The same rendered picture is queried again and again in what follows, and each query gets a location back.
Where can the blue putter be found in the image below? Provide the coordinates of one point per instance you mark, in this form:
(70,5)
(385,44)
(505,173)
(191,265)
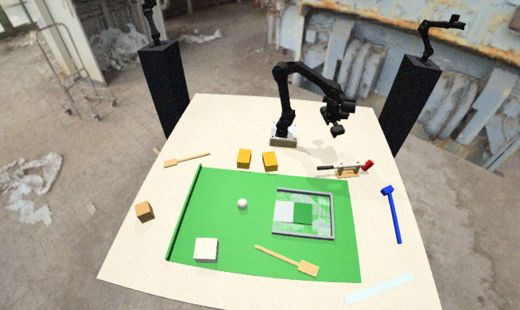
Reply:
(387,191)

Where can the white golf ball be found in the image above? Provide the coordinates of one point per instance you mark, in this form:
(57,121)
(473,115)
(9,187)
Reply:
(242,203)

